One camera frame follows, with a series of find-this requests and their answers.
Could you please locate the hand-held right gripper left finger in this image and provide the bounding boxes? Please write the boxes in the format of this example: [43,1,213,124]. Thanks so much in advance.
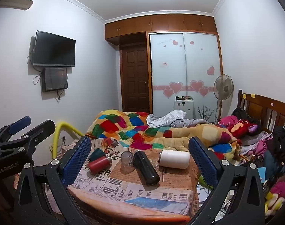
[13,136,92,225]

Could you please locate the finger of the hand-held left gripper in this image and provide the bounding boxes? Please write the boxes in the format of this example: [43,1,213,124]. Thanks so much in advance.
[0,119,56,161]
[0,116,32,144]

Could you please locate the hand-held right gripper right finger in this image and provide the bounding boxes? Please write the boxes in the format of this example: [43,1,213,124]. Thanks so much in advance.
[188,136,266,225]

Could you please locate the black thermos cup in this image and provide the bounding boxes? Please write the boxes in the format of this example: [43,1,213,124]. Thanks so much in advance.
[133,150,161,186]

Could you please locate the dark green cup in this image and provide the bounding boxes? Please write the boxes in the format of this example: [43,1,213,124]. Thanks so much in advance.
[88,148,107,163]

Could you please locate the red thermos cup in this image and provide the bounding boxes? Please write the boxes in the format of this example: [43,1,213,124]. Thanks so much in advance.
[87,156,112,176]

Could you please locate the clear glass cup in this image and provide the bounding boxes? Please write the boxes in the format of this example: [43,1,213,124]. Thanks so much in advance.
[120,151,134,174]

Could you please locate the yellow padded tube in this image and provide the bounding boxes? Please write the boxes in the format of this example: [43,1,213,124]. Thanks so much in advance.
[52,121,86,160]

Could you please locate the white thermos bottle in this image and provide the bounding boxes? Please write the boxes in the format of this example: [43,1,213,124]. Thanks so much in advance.
[158,149,191,169]

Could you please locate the newspaper print tablecloth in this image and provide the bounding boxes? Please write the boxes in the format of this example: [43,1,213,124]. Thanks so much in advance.
[67,137,204,217]

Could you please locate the pink cloth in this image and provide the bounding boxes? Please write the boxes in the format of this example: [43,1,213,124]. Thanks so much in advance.
[218,115,238,128]

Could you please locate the dried branches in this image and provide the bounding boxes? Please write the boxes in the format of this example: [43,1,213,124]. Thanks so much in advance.
[197,105,217,124]

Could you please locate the red plush toy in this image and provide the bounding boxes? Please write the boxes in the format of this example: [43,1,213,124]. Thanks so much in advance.
[226,119,261,139]

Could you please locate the grey white crumpled sheet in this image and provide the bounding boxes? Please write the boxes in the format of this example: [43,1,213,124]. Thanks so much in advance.
[146,110,211,129]

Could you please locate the blue booklet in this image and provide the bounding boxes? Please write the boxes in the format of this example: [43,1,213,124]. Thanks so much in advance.
[123,196,190,216]

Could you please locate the black bag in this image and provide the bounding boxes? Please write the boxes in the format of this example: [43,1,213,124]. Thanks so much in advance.
[232,107,246,120]

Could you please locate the colourful patchwork quilt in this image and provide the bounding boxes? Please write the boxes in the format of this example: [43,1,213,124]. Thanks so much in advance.
[86,109,243,162]

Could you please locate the yellow and pink toys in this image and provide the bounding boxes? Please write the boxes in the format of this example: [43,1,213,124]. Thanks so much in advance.
[264,180,285,217]

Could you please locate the standing fan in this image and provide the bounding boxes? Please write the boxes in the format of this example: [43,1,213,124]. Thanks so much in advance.
[214,74,234,123]

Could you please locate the wooden headboard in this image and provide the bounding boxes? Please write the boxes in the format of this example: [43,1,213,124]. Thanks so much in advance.
[237,89,285,134]

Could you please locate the dark clothing pile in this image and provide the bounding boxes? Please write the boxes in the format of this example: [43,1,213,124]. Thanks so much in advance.
[271,117,285,160]

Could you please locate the brown wooden door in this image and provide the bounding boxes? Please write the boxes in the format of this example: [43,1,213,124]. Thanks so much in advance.
[120,45,150,113]

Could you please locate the wooden wardrobe with frosted doors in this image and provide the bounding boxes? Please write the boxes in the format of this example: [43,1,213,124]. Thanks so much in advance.
[104,13,224,123]

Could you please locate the air conditioner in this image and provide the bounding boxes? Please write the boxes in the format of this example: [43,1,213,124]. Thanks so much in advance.
[1,0,34,11]

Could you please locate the small wall monitor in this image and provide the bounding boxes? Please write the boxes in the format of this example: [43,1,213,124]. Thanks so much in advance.
[41,67,69,92]

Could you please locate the wall television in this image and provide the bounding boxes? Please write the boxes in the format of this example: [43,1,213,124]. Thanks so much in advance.
[32,30,76,67]

